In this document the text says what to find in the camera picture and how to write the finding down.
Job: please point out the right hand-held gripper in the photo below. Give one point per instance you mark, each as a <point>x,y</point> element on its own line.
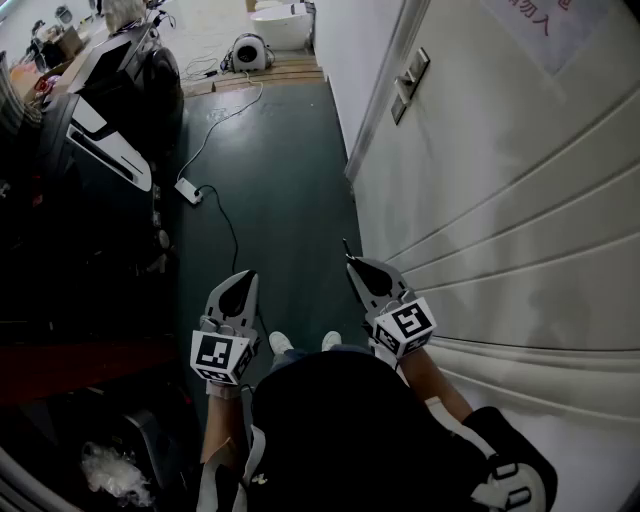
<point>405,325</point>

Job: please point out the person's black top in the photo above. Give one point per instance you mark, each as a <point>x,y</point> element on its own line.
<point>350,425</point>

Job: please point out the dark red bench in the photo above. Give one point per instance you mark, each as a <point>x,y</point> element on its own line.
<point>75,370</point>

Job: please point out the white power strip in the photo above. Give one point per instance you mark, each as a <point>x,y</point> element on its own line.
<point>187,190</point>

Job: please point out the brown cardboard box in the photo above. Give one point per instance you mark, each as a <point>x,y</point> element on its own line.
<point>30,80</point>

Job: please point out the person's right white shoe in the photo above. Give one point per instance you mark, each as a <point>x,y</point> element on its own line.
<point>331,340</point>

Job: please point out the person's left forearm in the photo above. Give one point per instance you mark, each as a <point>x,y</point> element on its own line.
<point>222,420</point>

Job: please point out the person's right forearm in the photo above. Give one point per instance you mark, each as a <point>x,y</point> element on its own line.
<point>435,385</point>

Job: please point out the white round fan heater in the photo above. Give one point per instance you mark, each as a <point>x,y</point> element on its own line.
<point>248,52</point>

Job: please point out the white door frame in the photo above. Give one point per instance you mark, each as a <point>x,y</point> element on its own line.
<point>380,100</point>

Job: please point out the white printed label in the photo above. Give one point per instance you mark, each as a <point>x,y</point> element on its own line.
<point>540,30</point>

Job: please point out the black and white massage chair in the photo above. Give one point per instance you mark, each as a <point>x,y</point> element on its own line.
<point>100,150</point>

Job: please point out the white harness with black buckles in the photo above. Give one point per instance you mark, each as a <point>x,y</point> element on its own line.
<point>462,432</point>

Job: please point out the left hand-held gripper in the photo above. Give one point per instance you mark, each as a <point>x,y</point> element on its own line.
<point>215,352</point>

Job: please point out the white door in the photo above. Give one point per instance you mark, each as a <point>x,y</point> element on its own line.
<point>500,175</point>

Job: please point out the person's white shoe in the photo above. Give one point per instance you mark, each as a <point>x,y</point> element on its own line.
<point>280,341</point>
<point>331,340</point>

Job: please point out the wooden floor planks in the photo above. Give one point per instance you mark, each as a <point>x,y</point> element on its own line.
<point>280,75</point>

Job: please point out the black plastic container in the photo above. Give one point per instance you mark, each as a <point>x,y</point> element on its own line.
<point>165,440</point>

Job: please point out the crumpled clear plastic bag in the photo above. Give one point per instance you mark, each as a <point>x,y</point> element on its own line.
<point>115,472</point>

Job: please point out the person's left white shoe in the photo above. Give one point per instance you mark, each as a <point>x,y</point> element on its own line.
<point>280,341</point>

